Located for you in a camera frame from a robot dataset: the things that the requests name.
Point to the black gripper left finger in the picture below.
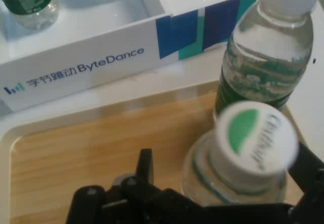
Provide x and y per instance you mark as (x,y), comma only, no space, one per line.
(144,166)

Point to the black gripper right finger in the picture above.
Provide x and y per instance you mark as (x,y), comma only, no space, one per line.
(310,183)

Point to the bamboo tray with cream rim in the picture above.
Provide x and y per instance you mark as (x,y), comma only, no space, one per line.
(76,145)

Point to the clear water bottle green label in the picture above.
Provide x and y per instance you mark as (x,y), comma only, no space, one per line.
(253,138)
(265,44)
(25,1)

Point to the white blue ByteDance cardboard box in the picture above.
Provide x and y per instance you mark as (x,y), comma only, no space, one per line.
(76,64)

